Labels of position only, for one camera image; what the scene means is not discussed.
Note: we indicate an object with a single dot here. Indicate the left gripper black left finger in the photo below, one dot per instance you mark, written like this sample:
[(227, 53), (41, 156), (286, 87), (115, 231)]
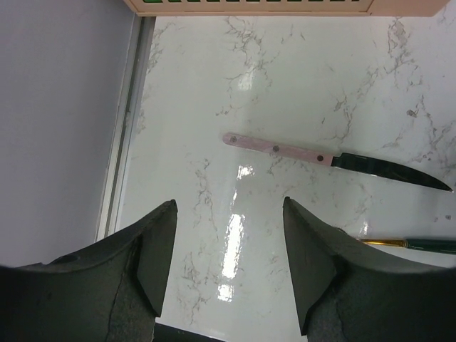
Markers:
[(112, 290)]

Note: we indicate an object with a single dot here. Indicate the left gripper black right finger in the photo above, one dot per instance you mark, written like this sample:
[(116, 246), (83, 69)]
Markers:
[(345, 290)]

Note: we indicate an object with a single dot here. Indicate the gold fork green handle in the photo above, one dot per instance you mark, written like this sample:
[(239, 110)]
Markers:
[(442, 246)]

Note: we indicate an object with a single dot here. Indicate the knife pink handle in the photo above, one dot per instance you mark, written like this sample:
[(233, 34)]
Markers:
[(345, 161)]

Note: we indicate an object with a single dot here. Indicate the peach file organizer rack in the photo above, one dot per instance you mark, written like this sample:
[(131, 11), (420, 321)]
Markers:
[(417, 8)]

